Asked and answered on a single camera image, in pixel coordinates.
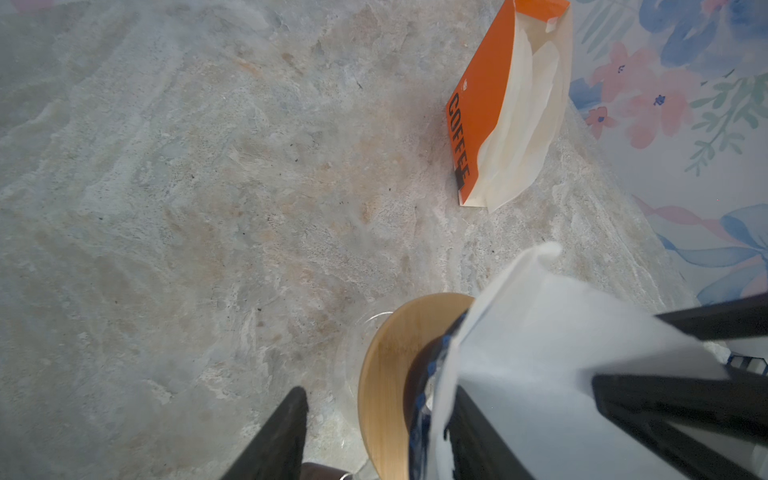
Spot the blue glass dripper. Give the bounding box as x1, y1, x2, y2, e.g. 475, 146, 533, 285
403, 311, 467, 479

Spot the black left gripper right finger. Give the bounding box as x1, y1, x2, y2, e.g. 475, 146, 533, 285
447, 386, 534, 480

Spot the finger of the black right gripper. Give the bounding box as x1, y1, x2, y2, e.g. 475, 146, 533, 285
657, 293, 768, 341
591, 367, 767, 479

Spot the coffee filter pack orange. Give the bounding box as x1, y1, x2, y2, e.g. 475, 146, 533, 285
445, 1, 573, 212

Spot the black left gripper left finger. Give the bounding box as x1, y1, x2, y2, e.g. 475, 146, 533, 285
221, 387, 308, 480

